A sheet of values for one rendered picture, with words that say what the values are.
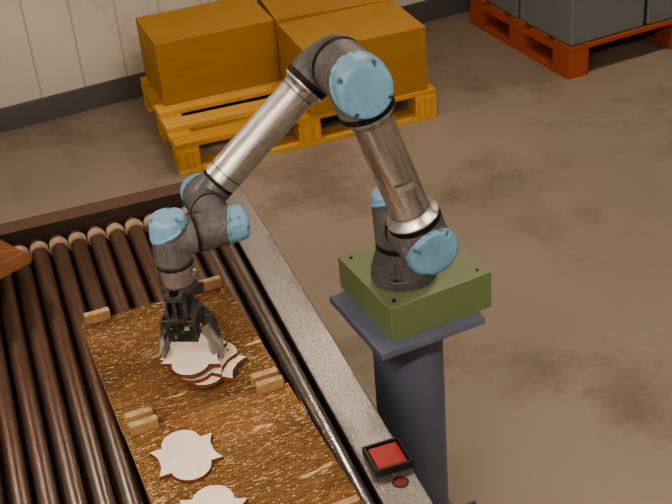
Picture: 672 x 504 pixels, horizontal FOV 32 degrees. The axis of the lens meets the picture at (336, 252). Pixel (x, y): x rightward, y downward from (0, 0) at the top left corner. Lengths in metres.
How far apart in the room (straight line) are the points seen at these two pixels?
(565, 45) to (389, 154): 3.63
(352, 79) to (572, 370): 1.97
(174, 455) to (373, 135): 0.73
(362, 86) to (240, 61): 3.41
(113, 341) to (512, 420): 1.54
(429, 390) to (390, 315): 0.29
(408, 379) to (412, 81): 2.85
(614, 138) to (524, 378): 1.75
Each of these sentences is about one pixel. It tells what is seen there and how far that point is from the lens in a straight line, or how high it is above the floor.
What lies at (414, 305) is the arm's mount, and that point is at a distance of 2.60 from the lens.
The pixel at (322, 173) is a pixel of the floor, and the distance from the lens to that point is 5.13.
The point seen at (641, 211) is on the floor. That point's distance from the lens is 4.81.
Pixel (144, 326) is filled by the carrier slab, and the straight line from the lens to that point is 2.66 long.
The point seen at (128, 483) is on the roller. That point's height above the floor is 0.92.
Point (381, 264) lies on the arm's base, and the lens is 2.62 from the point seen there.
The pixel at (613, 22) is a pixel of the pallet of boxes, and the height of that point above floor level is 0.23.
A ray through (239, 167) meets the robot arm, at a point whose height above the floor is 1.35.
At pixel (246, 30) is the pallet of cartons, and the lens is 5.55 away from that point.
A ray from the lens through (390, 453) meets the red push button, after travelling 2.26.
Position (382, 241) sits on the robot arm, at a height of 1.08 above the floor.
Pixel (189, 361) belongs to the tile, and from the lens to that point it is 2.44.
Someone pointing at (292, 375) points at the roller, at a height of 0.92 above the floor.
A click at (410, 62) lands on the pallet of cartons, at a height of 0.30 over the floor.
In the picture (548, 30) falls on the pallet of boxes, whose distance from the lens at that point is 5.98.
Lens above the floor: 2.45
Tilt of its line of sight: 32 degrees down
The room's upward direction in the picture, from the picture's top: 5 degrees counter-clockwise
